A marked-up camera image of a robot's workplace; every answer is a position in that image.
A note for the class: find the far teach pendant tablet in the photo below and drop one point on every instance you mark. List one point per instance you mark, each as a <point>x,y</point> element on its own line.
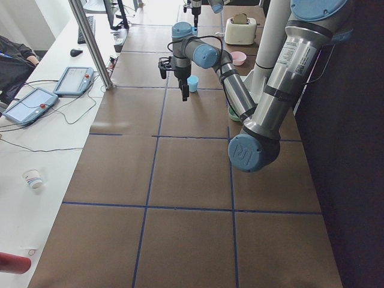
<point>74,82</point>

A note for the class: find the person in dark jacket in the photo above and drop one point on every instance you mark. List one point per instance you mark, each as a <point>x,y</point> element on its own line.
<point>18,62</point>

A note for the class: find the teach pendant tablet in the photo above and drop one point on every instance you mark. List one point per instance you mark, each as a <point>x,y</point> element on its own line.
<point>74,82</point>
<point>31,107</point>

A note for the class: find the green bowl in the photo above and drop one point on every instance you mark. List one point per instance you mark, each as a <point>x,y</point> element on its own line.
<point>233,115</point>

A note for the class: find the pink bowl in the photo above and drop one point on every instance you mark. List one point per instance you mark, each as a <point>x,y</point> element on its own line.
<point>238,58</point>

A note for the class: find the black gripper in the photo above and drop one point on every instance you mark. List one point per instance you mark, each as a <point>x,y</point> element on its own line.
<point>196,12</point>
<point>181,74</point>

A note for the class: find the black computer mouse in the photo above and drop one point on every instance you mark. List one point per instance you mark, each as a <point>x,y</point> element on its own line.
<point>75,52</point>

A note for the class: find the white mounting pillar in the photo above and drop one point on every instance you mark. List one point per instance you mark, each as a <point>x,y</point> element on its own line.
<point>272,40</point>

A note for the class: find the near teach pendant tablet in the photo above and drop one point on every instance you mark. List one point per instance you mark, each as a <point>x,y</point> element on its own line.
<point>31,107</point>

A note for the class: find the red bottle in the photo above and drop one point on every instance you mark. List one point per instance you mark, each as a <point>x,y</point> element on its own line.
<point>14,264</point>

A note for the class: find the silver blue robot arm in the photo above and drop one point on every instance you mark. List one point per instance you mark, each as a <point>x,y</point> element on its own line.
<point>216,6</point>
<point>294,32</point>

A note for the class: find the aluminium frame post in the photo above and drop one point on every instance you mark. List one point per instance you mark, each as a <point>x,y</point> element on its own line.
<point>91,43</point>

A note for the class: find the paper cup on desk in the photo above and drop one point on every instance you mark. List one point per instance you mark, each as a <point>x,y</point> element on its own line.
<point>33,178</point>

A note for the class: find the white toaster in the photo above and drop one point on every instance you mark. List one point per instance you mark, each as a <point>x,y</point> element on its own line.
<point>240,30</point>

